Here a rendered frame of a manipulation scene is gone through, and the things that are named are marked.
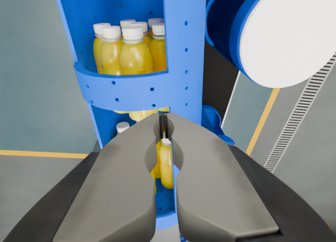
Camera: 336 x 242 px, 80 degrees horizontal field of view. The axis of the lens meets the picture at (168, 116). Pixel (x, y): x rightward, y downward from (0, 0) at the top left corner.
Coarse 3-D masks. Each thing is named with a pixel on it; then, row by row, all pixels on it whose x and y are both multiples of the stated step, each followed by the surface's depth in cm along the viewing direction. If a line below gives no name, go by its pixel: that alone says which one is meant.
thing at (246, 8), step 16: (208, 0) 84; (224, 0) 125; (240, 0) 108; (256, 0) 48; (208, 16) 128; (224, 16) 129; (240, 16) 52; (208, 32) 133; (224, 32) 123; (240, 32) 52; (224, 48) 99; (240, 64) 56
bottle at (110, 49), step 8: (104, 40) 42; (112, 40) 41; (120, 40) 43; (104, 48) 42; (112, 48) 42; (120, 48) 42; (104, 56) 42; (112, 56) 42; (104, 64) 43; (112, 64) 43; (104, 72) 45; (112, 72) 44; (120, 72) 44; (120, 112) 49
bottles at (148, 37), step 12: (96, 24) 47; (108, 24) 46; (120, 24) 50; (132, 24) 44; (144, 24) 44; (144, 36) 46; (96, 48) 47; (96, 60) 49; (120, 132) 61; (156, 168) 65
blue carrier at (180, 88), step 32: (64, 0) 40; (96, 0) 48; (128, 0) 52; (160, 0) 51; (192, 0) 32; (192, 32) 35; (192, 64) 38; (96, 96) 38; (128, 96) 36; (160, 96) 36; (192, 96) 41; (96, 128) 53; (160, 192) 69; (160, 224) 57
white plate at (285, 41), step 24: (264, 0) 47; (288, 0) 47; (312, 0) 48; (264, 24) 50; (288, 24) 50; (312, 24) 51; (240, 48) 53; (264, 48) 53; (288, 48) 53; (312, 48) 54; (264, 72) 56; (288, 72) 57; (312, 72) 58
